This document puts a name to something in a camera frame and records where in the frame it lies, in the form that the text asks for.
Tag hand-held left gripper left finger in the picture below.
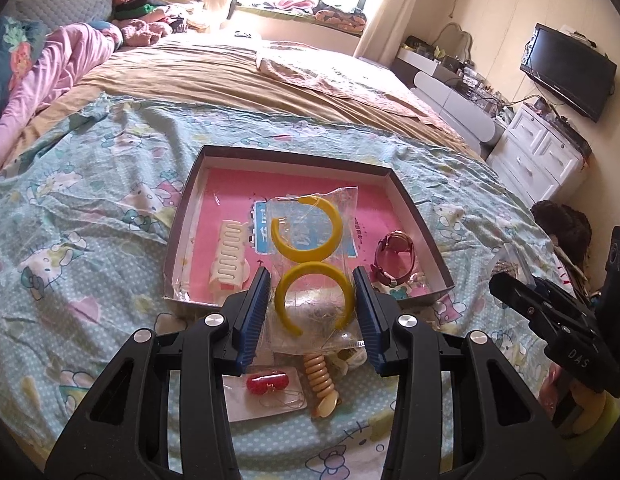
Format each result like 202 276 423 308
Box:
44 266 271 480

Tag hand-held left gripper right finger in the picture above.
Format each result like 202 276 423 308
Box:
352 266 570 480

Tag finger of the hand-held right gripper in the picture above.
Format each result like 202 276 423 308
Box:
534 276 598 312
488 272 561 347

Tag clear plastic bag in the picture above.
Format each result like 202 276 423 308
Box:
492 242 525 276

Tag white card with red clip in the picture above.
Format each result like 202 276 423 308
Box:
224 364 311 423

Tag beige spiral hair tie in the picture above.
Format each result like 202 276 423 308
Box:
302 352 341 418

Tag clear bag with yellow hoops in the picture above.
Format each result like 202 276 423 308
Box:
264 185 363 361

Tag cardboard box with pink bottom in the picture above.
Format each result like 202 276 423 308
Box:
161 144 457 311

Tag pink cloth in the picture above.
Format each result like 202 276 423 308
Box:
537 360 570 416

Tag dark brown furry object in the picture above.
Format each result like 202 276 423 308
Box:
532 200 593 271

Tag white hair claw clip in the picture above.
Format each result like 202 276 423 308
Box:
212 220 255 293

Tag white drawer cabinet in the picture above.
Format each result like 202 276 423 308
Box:
487 102 593 206

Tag teal cartoon printed blanket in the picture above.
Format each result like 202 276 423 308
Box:
0 92 565 480

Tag grey and white dressing table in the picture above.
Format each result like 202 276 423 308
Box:
392 47 505 148

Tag row of cosmetic bottles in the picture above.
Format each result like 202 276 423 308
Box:
405 35 510 116

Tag black television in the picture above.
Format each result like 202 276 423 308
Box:
520 22 618 123

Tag tan bedsheet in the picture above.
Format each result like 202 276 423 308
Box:
10 35 485 161

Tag white framed mirror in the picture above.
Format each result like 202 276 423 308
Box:
435 22 473 61

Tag clothes on windowsill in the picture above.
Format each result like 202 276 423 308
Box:
277 0 365 33

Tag pink plush toy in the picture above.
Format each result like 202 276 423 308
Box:
112 19 173 48

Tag pile of clothes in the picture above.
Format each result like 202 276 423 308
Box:
112 0 205 36

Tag dark blue floral pillow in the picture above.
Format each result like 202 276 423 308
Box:
0 15 51 126

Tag grey quilted pillow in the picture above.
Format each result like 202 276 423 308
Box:
12 0 116 36

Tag cream cloth hair tie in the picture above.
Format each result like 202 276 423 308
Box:
335 345 368 368

